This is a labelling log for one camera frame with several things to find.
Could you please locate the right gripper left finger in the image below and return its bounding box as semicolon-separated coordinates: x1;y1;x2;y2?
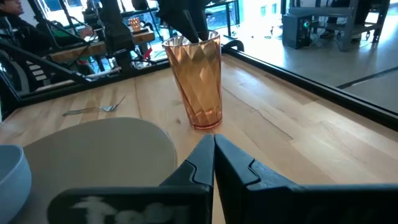
46;134;215;224

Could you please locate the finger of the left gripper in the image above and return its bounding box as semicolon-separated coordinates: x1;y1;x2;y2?
188;11;210;42
167;11;200;44

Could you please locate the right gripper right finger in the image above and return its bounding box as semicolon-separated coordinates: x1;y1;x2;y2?
214;134;398;224

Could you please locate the silver metal fork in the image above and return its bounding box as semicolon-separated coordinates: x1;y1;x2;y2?
62;95;127;118

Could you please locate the amber faceted plastic tumbler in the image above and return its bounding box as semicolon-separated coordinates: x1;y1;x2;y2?
161;30;223;131

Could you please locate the dark computer tower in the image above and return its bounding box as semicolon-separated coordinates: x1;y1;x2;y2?
282;14;313;50

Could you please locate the wooden workbench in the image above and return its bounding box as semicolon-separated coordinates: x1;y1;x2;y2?
48;29;156;63

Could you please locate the round grey placemat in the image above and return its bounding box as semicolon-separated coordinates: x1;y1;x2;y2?
9;117;178;224

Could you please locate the grey metal bench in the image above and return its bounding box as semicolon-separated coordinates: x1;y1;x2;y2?
287;0;391;52

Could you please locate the person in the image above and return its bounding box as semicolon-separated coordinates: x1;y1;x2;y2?
319;0;374;41
0;0;52;57

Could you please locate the blue ceramic bowl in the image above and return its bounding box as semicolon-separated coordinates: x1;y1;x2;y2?
0;144;32;224

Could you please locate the black frame clamp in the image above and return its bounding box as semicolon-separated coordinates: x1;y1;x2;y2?
222;39;245;53

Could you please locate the black aluminium table frame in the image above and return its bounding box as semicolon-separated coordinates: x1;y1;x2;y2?
0;39;398;131

